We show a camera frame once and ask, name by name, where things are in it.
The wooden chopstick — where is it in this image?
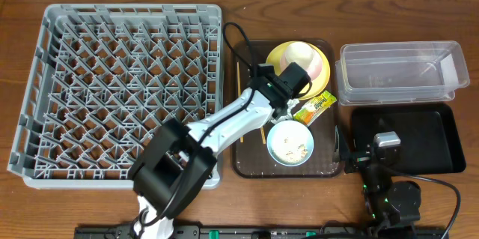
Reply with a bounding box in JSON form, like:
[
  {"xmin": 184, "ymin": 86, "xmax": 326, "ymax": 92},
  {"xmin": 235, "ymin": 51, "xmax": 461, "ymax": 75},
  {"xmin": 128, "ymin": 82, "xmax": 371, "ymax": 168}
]
[
  {"xmin": 236, "ymin": 61, "xmax": 244, "ymax": 143},
  {"xmin": 248, "ymin": 67, "xmax": 267, "ymax": 145}
]

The light blue bowl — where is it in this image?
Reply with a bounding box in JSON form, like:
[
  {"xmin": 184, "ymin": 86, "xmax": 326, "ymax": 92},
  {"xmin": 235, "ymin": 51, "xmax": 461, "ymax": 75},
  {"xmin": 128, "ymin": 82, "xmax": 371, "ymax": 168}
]
[{"xmin": 266, "ymin": 120, "xmax": 314, "ymax": 167}]

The white tissue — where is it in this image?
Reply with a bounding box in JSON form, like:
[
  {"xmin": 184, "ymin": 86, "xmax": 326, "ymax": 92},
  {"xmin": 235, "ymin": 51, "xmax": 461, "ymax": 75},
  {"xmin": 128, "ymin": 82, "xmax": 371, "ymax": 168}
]
[{"xmin": 272, "ymin": 99, "xmax": 299, "ymax": 124}]

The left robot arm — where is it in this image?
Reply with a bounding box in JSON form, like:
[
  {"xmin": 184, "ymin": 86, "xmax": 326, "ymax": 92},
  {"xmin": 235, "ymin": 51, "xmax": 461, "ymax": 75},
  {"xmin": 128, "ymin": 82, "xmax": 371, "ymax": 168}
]
[{"xmin": 128, "ymin": 73, "xmax": 310, "ymax": 238}]

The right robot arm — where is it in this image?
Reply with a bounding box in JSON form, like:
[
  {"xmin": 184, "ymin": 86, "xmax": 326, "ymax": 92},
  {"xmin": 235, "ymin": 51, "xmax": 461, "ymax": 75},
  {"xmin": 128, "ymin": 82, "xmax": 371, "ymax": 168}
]
[{"xmin": 333, "ymin": 127, "xmax": 421, "ymax": 236}]

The grey plastic dishwasher rack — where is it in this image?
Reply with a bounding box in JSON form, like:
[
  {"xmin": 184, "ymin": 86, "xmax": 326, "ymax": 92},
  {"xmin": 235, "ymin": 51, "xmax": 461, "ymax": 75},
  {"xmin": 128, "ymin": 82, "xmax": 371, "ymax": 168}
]
[{"xmin": 7, "ymin": 4, "xmax": 224, "ymax": 190}]

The yellow round plate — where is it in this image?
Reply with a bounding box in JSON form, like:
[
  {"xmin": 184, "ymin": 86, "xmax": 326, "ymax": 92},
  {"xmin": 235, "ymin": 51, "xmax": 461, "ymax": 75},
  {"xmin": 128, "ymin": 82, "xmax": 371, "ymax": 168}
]
[{"xmin": 266, "ymin": 41, "xmax": 331, "ymax": 100}]

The yellow green snack wrapper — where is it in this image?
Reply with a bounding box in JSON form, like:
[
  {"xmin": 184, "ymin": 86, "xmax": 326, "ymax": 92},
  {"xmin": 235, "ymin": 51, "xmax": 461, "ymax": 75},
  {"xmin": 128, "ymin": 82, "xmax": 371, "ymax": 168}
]
[{"xmin": 293, "ymin": 90, "xmax": 337, "ymax": 127}]

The pink shallow bowl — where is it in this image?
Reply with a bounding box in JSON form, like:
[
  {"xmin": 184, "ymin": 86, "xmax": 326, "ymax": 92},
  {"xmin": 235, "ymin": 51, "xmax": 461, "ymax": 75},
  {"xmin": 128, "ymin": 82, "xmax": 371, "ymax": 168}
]
[{"xmin": 280, "ymin": 45, "xmax": 323, "ymax": 81}]

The white cup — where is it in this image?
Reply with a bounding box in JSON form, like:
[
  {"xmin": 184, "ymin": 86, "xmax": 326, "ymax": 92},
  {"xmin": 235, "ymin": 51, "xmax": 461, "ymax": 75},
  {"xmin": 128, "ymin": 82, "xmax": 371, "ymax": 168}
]
[{"xmin": 284, "ymin": 41, "xmax": 314, "ymax": 69}]

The black rectangular tray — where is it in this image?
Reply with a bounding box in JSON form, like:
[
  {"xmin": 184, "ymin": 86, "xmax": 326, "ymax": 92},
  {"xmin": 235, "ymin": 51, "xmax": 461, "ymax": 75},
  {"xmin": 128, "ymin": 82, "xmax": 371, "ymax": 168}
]
[{"xmin": 351, "ymin": 103, "xmax": 466, "ymax": 175}]

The dark brown serving tray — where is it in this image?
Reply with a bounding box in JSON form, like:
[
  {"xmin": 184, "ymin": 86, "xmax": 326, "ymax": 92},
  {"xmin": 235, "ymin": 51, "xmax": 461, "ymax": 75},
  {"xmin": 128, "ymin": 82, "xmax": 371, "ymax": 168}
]
[{"xmin": 231, "ymin": 39, "xmax": 344, "ymax": 178}]

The clear plastic bin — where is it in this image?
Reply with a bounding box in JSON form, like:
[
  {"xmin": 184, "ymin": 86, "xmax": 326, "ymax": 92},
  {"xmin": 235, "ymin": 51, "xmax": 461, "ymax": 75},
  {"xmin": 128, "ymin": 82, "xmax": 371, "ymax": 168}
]
[{"xmin": 335, "ymin": 40, "xmax": 470, "ymax": 106}]

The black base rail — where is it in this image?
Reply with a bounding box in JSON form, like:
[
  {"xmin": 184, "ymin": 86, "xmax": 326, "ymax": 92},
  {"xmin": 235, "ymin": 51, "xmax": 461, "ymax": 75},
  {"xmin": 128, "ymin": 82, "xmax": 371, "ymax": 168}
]
[{"xmin": 73, "ymin": 224, "xmax": 443, "ymax": 239}]

